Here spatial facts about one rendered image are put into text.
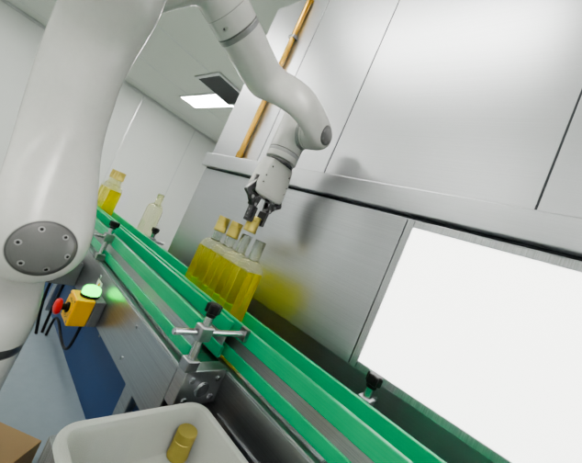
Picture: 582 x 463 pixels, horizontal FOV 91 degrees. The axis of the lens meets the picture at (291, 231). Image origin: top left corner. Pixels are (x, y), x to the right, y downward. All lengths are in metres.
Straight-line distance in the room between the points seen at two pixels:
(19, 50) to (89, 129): 5.94
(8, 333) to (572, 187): 0.92
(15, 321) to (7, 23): 6.07
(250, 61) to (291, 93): 0.10
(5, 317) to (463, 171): 0.84
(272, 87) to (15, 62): 5.87
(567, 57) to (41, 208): 0.94
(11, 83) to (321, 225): 5.95
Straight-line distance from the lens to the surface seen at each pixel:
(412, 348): 0.64
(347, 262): 0.71
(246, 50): 0.68
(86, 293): 0.93
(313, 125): 0.70
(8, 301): 0.58
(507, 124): 0.78
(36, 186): 0.48
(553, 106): 0.80
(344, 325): 0.69
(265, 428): 0.59
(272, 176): 0.74
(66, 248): 0.48
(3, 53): 6.43
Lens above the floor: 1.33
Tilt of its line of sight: 3 degrees up
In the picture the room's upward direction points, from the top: 24 degrees clockwise
